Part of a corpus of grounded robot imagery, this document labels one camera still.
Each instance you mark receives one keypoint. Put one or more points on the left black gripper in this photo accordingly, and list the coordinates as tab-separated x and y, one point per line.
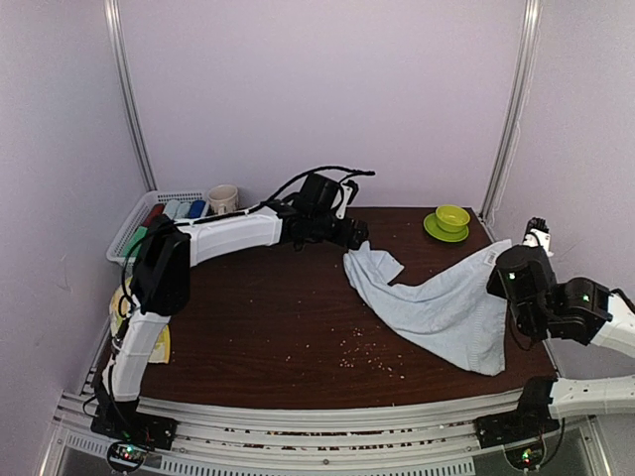
358	236

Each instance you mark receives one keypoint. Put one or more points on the light blue towel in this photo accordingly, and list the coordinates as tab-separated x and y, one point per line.
171	208
450	315

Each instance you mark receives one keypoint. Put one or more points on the yellow green patterned towel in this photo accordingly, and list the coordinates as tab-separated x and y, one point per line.
133	333

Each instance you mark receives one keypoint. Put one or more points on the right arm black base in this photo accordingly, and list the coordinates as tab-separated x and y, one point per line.
512	427

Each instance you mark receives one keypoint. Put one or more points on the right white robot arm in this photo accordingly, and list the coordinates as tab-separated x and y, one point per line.
580	310

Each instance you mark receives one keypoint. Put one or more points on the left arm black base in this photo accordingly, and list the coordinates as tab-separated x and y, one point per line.
154	432

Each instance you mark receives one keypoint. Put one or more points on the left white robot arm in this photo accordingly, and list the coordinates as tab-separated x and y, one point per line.
160	285

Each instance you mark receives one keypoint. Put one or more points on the beige ceramic mug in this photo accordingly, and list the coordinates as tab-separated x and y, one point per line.
223	199

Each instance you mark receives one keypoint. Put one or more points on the green cup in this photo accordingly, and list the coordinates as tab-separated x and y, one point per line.
452	218

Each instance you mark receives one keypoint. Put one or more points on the rolled dark blue towel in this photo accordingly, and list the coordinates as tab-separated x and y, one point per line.
196	209

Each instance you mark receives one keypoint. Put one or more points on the rolled pale teal towel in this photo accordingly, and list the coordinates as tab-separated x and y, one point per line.
183	210

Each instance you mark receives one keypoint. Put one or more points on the rolled light blue towel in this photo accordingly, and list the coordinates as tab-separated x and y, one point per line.
171	208

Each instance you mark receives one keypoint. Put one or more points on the rolled brown towel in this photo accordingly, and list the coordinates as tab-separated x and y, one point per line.
155	211

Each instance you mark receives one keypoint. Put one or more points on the rolled green towel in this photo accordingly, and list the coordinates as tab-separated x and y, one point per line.
138	235

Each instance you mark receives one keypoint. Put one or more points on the white plastic basket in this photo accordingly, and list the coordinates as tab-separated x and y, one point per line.
140	211

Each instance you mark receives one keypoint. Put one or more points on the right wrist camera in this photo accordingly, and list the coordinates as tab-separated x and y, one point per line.
537	235

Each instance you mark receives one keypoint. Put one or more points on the aluminium front rail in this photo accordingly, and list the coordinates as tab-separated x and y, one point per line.
426	439

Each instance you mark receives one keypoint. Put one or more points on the right aluminium frame post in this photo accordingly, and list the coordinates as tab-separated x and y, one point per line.
519	89

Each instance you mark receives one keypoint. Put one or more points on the aluminium frame post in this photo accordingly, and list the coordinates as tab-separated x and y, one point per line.
116	36
519	89

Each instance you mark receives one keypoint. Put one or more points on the left aluminium frame post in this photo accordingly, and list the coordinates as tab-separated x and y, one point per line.
116	36

